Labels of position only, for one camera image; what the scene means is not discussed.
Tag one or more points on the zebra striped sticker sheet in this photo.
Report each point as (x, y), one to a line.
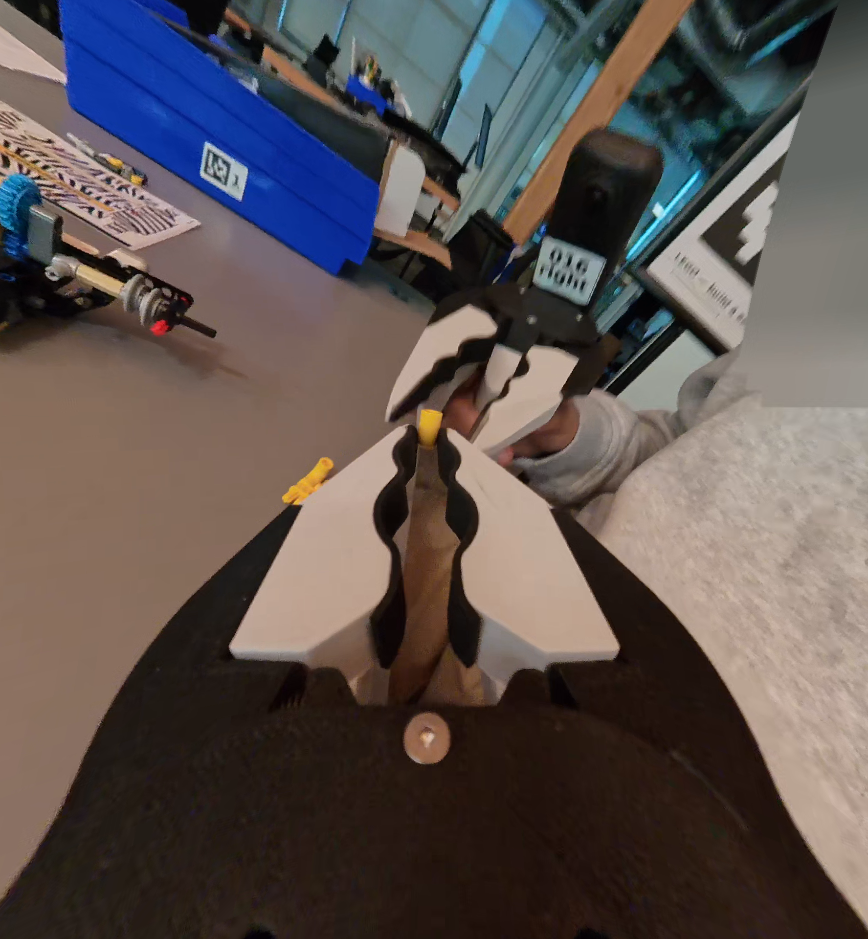
(111, 205)

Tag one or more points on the wooden beam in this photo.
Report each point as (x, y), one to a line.
(610, 88)

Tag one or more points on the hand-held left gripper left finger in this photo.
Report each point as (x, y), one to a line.
(316, 579)

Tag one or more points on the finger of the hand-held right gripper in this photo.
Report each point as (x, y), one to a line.
(536, 396)
(434, 348)

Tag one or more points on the white board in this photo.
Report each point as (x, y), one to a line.
(401, 191)

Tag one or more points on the black and white printed sign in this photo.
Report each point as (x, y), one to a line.
(698, 271)

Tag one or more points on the blue plastic bin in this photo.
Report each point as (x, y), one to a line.
(148, 103)

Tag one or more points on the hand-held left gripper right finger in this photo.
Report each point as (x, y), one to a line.
(536, 579)

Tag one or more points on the small yellow lego peg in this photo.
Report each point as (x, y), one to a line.
(429, 427)

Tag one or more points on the yellow and black lego strip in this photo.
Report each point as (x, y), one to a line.
(115, 163)

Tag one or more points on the person's right forearm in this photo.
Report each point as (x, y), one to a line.
(624, 440)

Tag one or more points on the person's grey sweatshirt torso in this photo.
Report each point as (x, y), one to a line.
(771, 587)

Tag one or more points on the white paper sheet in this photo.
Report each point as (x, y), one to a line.
(1, 37)

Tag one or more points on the person's beige trousers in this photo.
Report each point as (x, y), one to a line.
(426, 587)

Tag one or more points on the person's right hand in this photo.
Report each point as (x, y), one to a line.
(551, 436)

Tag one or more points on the thin yellow lego connector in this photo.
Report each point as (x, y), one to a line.
(307, 482)

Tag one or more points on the partly built lego vehicle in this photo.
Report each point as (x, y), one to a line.
(37, 264)

